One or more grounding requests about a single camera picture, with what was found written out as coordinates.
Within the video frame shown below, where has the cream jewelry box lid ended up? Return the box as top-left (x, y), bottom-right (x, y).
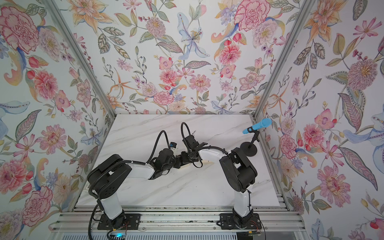
top-left (202, 160), bottom-right (214, 166)

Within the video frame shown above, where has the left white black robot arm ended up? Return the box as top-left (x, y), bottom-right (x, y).
top-left (87, 149), bottom-right (199, 229)

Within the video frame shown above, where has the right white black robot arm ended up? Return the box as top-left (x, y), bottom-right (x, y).
top-left (183, 135), bottom-right (261, 230)

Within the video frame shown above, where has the blue microphone on stand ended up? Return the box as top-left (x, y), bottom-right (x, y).
top-left (240, 118), bottom-right (272, 157)

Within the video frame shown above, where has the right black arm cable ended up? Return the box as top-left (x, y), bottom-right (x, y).
top-left (180, 122), bottom-right (230, 169)

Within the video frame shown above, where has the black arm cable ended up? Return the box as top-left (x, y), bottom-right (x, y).
top-left (87, 130), bottom-right (172, 240)
top-left (180, 122), bottom-right (230, 169)

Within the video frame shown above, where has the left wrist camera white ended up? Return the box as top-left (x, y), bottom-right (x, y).
top-left (169, 142), bottom-right (177, 151)

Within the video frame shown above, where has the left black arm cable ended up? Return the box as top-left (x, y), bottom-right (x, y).
top-left (87, 130), bottom-right (172, 240)

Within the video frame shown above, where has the aluminium mounting rail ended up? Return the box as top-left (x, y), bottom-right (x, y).
top-left (49, 206), bottom-right (306, 233)

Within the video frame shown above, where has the right aluminium corner post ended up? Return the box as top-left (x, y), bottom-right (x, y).
top-left (252, 1), bottom-right (314, 121)

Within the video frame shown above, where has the aluminium corner post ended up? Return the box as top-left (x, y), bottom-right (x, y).
top-left (252, 1), bottom-right (314, 121)
top-left (43, 0), bottom-right (117, 121)

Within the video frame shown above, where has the left aluminium corner post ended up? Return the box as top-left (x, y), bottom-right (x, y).
top-left (43, 0), bottom-right (117, 121)

